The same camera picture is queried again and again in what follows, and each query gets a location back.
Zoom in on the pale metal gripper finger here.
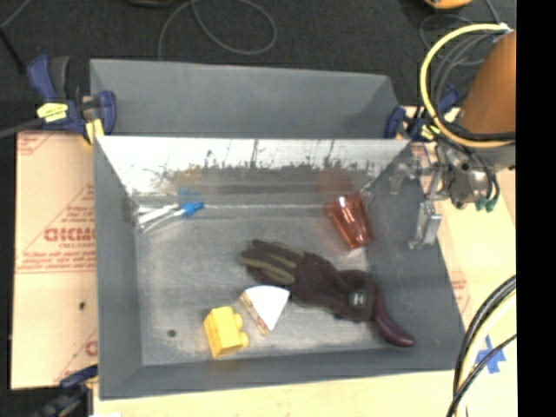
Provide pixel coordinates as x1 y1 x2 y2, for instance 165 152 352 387
388 157 425 193
407 200 444 251

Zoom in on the clear orange plastic cup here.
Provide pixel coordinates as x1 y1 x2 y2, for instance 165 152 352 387
324 192 374 250

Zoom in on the dark brown glove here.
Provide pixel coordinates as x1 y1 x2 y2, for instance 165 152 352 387
237 238 416 348

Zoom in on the white wedge toy sandwich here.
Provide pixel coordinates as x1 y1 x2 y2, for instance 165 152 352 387
238 285 291 337

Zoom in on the yellow toy brick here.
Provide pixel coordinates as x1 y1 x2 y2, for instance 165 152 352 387
202 305 251 360

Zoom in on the grey metal bin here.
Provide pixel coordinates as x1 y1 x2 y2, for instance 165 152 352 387
89 58 467 400

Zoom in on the clear tube with blue cap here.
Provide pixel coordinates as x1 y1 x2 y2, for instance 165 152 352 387
136 200 206 234

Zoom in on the brown cardboard board, red print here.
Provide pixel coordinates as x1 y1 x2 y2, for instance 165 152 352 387
9 129 473 391

